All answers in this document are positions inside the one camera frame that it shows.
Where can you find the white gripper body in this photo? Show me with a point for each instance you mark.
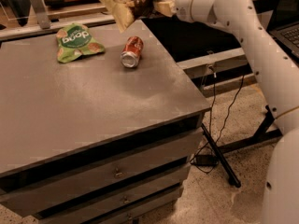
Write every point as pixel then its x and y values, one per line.
pixel 182 3

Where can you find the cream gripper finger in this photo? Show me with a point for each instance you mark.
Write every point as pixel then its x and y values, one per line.
pixel 165 7

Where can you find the brown sea salt chip bag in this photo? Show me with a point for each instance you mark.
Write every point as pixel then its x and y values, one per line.
pixel 130 2

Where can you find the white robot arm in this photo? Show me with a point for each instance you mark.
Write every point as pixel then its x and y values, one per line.
pixel 278 78

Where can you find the green jalapeno chip bag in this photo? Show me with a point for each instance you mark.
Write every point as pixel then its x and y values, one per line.
pixel 75 41

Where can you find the red soda can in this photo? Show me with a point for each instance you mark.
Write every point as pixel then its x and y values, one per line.
pixel 131 53

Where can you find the black laptop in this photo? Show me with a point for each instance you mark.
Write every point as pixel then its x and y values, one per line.
pixel 284 25

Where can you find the grey drawer cabinet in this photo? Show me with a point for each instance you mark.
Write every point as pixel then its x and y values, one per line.
pixel 92 141

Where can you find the black power adapter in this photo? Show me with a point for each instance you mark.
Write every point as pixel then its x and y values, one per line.
pixel 205 160

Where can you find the metal railing frame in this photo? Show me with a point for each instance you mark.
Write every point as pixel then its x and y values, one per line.
pixel 89 14

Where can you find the black table leg frame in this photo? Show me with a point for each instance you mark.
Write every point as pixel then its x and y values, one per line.
pixel 261 135

